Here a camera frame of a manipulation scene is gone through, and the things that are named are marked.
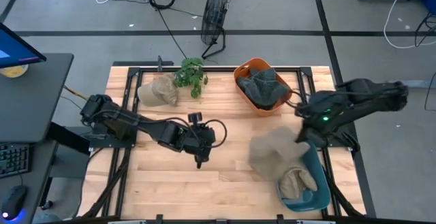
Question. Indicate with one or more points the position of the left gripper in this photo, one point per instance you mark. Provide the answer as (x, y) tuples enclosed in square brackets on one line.
[(201, 140)]

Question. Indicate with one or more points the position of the black table clamp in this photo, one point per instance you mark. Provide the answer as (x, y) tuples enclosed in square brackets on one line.
[(160, 63)]

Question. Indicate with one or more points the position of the dark grey knit hat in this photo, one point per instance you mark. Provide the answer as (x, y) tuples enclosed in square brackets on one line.
[(264, 88)]

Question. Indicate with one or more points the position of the green potted plant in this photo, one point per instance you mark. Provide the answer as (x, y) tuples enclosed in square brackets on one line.
[(190, 76)]

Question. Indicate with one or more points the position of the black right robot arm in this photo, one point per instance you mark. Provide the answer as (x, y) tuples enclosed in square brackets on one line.
[(354, 101)]

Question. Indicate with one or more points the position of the black computer mouse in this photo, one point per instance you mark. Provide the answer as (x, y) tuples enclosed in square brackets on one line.
[(13, 202)]

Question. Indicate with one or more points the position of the orange plastic bin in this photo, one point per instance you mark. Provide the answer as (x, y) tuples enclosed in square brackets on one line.
[(243, 71)]

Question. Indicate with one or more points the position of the blue plastic bin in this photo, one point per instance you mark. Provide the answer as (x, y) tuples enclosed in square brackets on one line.
[(316, 193)]

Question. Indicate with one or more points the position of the black floor fan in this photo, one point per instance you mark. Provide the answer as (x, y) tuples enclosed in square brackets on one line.
[(214, 16)]

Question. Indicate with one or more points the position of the black keyboard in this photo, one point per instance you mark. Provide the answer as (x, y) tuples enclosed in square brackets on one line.
[(13, 159)]

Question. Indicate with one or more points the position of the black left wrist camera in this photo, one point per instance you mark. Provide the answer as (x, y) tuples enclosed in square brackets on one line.
[(195, 117)]

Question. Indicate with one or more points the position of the yellow round plate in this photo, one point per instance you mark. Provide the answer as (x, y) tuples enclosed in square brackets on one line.
[(15, 71)]

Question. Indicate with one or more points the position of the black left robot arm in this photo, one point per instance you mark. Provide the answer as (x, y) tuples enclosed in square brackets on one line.
[(136, 122)]

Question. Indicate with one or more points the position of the black desk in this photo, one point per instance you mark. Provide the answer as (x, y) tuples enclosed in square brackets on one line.
[(30, 105)]

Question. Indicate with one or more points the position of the black table frame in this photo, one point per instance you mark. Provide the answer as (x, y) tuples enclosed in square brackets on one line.
[(134, 91)]

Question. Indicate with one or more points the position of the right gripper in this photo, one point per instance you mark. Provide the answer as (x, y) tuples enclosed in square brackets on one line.
[(306, 136)]

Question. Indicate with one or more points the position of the computer monitor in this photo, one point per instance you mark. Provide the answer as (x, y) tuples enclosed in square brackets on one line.
[(13, 48)]

